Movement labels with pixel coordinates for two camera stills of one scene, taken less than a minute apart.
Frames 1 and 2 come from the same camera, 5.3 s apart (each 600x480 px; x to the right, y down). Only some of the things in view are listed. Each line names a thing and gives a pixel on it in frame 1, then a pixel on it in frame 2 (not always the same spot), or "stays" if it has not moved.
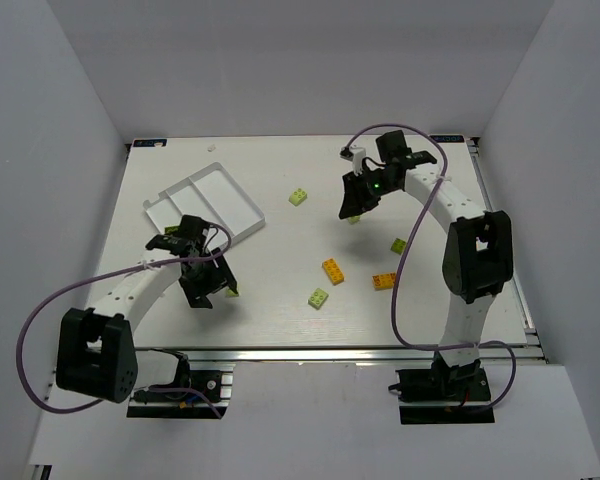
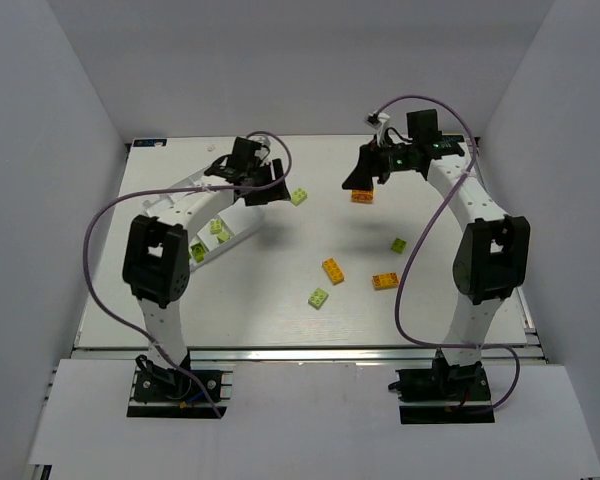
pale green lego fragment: [297, 197] stays
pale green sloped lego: [318, 298] stays
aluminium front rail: [532, 354] stays
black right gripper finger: [351, 204] to [361, 177]
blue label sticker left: [150, 143] stays
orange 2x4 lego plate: [384, 280] stays
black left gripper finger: [197, 300] to [276, 193]
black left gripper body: [208, 282] to [259, 181]
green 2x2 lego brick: [398, 245] stays
